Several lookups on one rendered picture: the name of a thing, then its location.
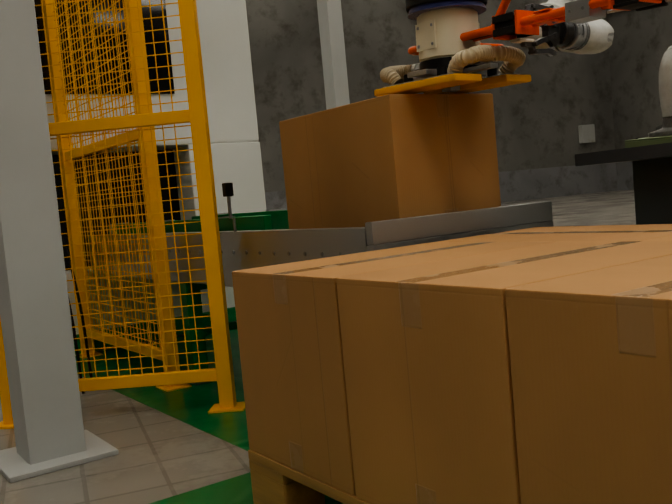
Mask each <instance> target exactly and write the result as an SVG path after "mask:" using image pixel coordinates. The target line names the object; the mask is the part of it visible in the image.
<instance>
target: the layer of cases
mask: <svg viewBox="0 0 672 504"><path fill-rule="evenodd" d="M232 280H233V290H234V300H235V310H236V320H237V330H238V340H239V350H240V360H241V370H242V380H243V390H244V400H245V410H246V420H247V430H248V440H249V448H250V450H252V451H254V452H257V453H259V454H261V455H263V456H266V457H268V458H270V459H272V460H275V461H277V462H279V463H281V464H284V465H286V466H288V467H290V468H292V469H295V470H297V471H299V472H301V473H304V474H306V475H308V476H310V477H313V478H315V479H317V480H319V481H322V482H324V483H326V484H328V485H331V486H333V487H335V488H337V489H339V490H342V491H344V492H346V493H348V494H351V495H353V496H355V495H356V497H357V498H360V499H362V500H364V501H366V502H369V503H371V504H672V224H643V225H598V226H553V227H533V228H526V229H519V230H513V231H506V232H499V233H492V234H485V235H478V236H471V237H464V238H457V239H451V240H444V241H438V242H430V243H423V244H416V245H409V246H402V247H395V248H388V249H382V250H375V251H368V252H361V253H354V254H347V255H340V256H333V257H326V258H320V259H313V260H306V261H299V262H292V263H285V264H278V265H271V266H264V267H257V268H251V269H244V270H237V271H233V272H232Z"/></svg>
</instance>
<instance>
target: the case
mask: <svg viewBox="0 0 672 504"><path fill-rule="evenodd" d="M279 127H280V137H281V148H282V158H283V169H284V180H285V190H286V201H287V211H288V222H289V229H311V228H346V227H365V223H366V222H374V221H382V220H391V219H399V218H408V217H416V216H425V215H433V214H441V213H450V212H458V211H467V210H475V209H484V208H492V207H500V206H501V198H500V185H499V172H498V158H497V145H496V132H495V118H494V105H493V94H491V93H483V94H387V95H383V96H379V97H375V98H371V99H367V100H363V101H359V102H355V103H351V104H347V105H343V106H339V107H335V108H332V109H328V110H324V111H320V112H316V113H312V114H308V115H304V116H300V117H296V118H292V119H288V120H284V121H280V122H279Z"/></svg>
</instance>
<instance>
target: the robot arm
mask: <svg viewBox="0 0 672 504"><path fill-rule="evenodd" d="M570 1H572V0H549V1H548V2H546V3H542V4H536V3H532V4H528V5H525V9H522V10H527V11H539V10H542V9H546V8H560V7H563V6H565V3H567V2H570ZM613 37H614V29H613V28H612V26H611V25H610V24H609V23H608V22H606V21H605V20H603V19H599V20H595V21H590V22H586V23H569V22H563V23H559V24H555V25H550V26H549V25H547V26H544V25H541V26H539V35H533V36H528V37H524V38H515V39H511V40H510V43H520V46H521V47H524V48H528V49H529V51H528V54H529V55H546V56H547V57H551V56H555V55H557V51H559V52H569V53H575V54H597V53H601V52H603V51H605V50H607V49H608V48H609V47H610V46H611V45H612V42H613ZM659 98H660V106H661V111H662V125H659V126H656V131H654V132H651V133H648V137H649V138H650V137H660V136H670V135H672V46H670V47H669V48H668V49H667V50H666V51H665V53H664V54H663V57H662V60H661V63H660V67H659ZM664 117H665V118H664Z"/></svg>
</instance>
